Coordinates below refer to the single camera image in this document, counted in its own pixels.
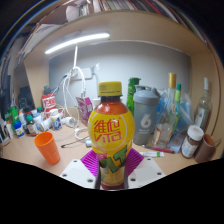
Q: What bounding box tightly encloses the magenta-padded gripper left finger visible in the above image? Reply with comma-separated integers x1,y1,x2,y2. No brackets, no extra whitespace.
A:
59,148,101,190

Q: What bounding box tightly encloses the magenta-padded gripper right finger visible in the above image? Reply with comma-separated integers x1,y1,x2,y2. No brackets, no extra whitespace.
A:
125,147,167,190

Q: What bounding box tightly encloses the yellow-labelled tea drink bottle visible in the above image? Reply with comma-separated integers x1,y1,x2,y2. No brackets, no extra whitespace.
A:
87,80,136,190

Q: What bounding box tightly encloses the white and green tube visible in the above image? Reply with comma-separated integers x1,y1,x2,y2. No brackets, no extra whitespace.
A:
139,150,166,159

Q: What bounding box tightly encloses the orange plastic cup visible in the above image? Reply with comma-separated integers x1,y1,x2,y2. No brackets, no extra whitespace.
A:
33,131,62,165

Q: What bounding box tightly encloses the white charger block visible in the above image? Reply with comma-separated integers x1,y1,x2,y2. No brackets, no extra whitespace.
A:
61,116,76,128

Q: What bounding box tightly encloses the brown jar with white lid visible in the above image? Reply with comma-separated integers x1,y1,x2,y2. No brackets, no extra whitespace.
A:
180,125,205,159

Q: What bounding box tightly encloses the white bottle with blue label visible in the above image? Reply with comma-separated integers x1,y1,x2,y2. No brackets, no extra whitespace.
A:
49,109,64,131

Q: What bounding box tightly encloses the magenta snack pouch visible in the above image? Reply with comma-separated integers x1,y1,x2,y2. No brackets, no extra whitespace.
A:
75,96,95,127

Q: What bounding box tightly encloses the brown ceramic mug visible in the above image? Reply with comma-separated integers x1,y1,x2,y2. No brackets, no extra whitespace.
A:
194,133,221,164

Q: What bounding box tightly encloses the dark bottle with green cap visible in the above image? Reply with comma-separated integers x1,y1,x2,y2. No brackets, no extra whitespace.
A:
25,114,39,137

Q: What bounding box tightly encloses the white bottle with blue cap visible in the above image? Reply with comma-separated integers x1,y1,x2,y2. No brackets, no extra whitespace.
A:
13,120,25,138

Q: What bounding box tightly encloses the red and white canister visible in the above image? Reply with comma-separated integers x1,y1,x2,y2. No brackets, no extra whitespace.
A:
41,93,57,116

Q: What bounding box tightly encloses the tall green bottle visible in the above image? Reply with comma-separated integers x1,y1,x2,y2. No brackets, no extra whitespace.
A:
126,77,142,116

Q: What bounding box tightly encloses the clear bottle with green cap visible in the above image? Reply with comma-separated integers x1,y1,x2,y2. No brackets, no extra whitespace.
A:
173,83,183,114

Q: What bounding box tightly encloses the clear glass bottle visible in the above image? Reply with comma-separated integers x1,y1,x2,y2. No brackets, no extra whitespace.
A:
194,77,213,132

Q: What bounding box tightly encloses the small green plastic bottle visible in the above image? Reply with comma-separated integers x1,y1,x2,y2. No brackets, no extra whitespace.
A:
8,105,20,128

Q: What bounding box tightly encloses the white power strip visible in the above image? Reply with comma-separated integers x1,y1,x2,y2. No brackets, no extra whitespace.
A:
68,67,94,81

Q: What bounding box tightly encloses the white charging cable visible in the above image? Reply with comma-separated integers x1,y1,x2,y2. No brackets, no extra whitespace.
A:
59,66,89,141

